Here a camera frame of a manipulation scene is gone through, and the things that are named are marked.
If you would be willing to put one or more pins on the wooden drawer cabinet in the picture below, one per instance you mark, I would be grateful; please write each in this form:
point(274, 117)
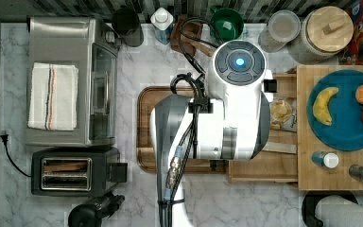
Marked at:
point(311, 176)

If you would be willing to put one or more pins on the wooden cutting board tray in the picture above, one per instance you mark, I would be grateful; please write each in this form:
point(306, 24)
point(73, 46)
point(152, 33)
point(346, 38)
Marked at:
point(147, 99)

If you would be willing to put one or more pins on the white capped bottle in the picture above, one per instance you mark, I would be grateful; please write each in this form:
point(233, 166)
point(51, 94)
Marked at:
point(162, 21)

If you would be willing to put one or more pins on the blue shaker white cap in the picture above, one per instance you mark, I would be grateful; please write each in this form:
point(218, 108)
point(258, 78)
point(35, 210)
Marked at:
point(327, 159)

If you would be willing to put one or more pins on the blue round plate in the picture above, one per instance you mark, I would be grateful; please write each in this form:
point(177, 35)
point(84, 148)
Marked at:
point(346, 131)

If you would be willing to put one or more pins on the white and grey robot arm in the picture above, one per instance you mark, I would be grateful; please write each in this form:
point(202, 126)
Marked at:
point(224, 114)

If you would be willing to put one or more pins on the jar with wooden lid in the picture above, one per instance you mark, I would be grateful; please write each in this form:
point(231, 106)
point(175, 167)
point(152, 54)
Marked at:
point(324, 32)

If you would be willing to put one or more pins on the bag of chips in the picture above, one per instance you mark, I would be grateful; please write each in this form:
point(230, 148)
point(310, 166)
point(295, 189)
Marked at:
point(283, 114)

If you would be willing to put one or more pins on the yellow banana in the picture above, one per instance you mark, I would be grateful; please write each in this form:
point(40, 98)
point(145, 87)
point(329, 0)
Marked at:
point(321, 105)

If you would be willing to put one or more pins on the wooden drawer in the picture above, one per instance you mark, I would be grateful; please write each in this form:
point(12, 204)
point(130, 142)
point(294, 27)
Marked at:
point(268, 165)

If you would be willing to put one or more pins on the wooden utensil holder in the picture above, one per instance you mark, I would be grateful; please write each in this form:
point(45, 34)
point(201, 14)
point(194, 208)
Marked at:
point(187, 37)

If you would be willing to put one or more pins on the black cup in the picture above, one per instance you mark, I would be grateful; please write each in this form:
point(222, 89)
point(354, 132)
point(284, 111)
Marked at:
point(126, 24)

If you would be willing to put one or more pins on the green bowl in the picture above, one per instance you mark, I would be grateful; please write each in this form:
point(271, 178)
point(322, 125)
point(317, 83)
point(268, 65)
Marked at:
point(228, 23)

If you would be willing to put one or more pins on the stainless steel toaster oven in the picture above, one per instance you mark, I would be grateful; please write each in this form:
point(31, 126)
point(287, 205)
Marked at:
point(90, 45)

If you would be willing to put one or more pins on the black two-slot toaster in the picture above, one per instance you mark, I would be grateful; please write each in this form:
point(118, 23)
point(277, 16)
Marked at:
point(76, 172)

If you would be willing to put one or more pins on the clear plastic lidded container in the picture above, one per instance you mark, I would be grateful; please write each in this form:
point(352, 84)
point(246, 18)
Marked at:
point(283, 27)

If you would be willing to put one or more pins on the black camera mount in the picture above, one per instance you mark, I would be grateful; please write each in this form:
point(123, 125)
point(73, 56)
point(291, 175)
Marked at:
point(92, 212)

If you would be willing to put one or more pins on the paper towel roll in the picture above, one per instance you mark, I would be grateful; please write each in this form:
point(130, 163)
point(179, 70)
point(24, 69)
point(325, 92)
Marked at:
point(334, 211)

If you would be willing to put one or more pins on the white striped folded towel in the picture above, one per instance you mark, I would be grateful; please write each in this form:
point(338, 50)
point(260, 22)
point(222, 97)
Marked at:
point(53, 97)

